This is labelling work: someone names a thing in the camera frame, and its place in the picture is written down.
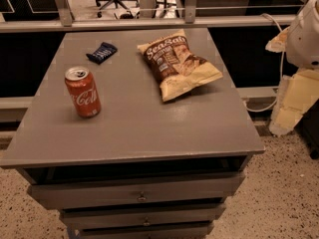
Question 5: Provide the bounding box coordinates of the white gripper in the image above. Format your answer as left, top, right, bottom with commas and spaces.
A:
265, 0, 319, 136

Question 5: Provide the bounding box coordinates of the red coke can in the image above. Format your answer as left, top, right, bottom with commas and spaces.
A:
65, 66, 102, 118

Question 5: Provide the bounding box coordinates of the sea salt chip bag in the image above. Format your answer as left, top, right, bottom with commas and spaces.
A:
138, 29, 222, 102

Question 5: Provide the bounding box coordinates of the dark blue snack packet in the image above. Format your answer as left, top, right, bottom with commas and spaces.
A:
87, 42, 118, 65

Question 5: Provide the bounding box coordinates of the bottom grey drawer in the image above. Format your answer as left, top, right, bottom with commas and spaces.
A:
69, 221, 213, 239

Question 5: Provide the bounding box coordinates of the grey drawer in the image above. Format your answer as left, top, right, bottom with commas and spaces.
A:
69, 221, 213, 239
61, 202, 225, 229
28, 172, 244, 209

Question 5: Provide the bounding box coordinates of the grey drawer cabinet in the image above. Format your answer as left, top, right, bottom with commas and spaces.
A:
0, 28, 266, 239

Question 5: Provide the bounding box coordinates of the metal railing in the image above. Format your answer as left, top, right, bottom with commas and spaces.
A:
0, 0, 319, 34

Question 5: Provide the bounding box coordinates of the middle grey drawer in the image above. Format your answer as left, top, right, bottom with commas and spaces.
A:
61, 202, 225, 229

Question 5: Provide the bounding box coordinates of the top grey drawer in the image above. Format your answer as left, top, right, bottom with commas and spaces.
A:
28, 172, 244, 209

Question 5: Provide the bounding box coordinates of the white cable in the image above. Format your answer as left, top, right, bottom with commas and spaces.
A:
244, 12, 287, 114

